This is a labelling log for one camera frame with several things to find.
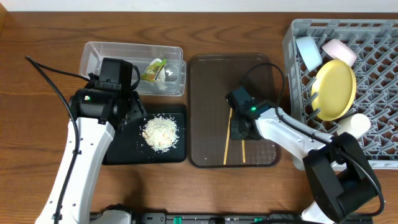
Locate pink bowl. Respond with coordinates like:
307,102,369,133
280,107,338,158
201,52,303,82
322,39,357,67

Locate clear plastic bin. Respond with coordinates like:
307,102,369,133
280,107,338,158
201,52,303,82
79,42,187,96

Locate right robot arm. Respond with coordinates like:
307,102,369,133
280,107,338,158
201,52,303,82
225,86,384,223

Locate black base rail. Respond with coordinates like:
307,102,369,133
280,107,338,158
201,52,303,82
90,203,312,224

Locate black waste tray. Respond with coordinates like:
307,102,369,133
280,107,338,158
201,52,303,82
103,104,187,166

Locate pale green cup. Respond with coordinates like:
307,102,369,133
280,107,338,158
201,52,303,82
336,113,371,139

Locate grey dishwasher rack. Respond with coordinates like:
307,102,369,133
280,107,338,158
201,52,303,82
282,19,397,170

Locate light blue bowl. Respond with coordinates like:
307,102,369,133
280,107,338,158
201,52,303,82
296,36,322,72

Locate clear plastic wrapper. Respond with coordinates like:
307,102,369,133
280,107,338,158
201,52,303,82
149,57,169,91

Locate wooden chopstick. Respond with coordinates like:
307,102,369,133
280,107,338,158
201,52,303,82
241,140,246,163
223,108,233,166

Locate brown serving tray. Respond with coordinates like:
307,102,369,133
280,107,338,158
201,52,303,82
188,54,281,168

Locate green snack wrapper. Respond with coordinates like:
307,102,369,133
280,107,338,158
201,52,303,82
141,58,167,82

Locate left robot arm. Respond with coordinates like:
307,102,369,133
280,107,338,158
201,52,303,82
28,58,146,223

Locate rice food scraps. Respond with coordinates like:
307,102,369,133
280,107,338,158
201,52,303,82
140,116,179,153

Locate yellow plate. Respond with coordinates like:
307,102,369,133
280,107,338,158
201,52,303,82
311,60,357,121

